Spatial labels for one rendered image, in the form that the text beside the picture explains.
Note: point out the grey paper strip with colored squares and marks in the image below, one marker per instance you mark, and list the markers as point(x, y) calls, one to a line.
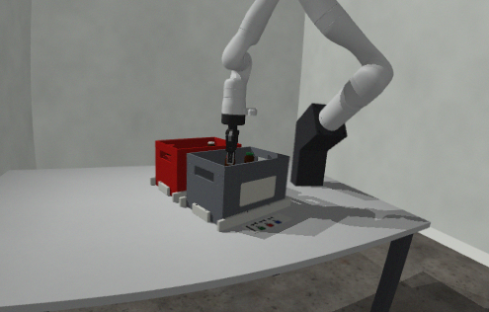
point(266, 223)

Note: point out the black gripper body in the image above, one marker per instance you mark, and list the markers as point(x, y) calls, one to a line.
point(232, 121)

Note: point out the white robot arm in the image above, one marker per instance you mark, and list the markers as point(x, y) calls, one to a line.
point(335, 24)

